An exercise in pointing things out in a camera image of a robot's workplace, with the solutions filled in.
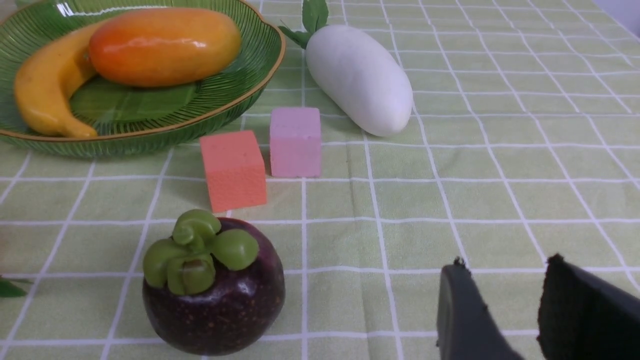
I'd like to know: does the green glass plate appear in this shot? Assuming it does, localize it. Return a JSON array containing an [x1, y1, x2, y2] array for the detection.
[[0, 0, 286, 158]]

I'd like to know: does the orange mango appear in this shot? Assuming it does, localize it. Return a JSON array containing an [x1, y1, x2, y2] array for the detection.
[[88, 7, 243, 88]]

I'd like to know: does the yellow banana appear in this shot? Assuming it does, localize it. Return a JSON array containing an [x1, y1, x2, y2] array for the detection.
[[13, 21, 105, 139]]

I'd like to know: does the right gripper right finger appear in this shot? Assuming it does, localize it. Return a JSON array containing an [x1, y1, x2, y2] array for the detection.
[[537, 254, 640, 360]]

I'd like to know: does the orange foam cube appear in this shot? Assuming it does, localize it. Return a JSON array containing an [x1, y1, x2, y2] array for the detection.
[[199, 130, 267, 214]]

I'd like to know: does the orange tomato with leaves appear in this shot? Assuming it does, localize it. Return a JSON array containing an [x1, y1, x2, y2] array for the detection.
[[0, 276, 33, 298]]

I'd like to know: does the white radish with leaves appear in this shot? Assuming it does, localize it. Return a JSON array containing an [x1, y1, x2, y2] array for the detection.
[[279, 0, 414, 137]]

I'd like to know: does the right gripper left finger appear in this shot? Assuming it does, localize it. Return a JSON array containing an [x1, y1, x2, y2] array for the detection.
[[436, 257, 522, 360]]

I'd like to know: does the pink foam cube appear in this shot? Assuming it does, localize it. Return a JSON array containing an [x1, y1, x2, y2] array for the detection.
[[269, 107, 322, 178]]

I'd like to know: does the purple mangosteen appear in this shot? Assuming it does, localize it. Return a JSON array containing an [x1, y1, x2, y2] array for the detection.
[[142, 209, 286, 356]]

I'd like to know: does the green checkered tablecloth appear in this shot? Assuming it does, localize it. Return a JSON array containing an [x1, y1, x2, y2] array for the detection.
[[1, 0, 639, 360]]

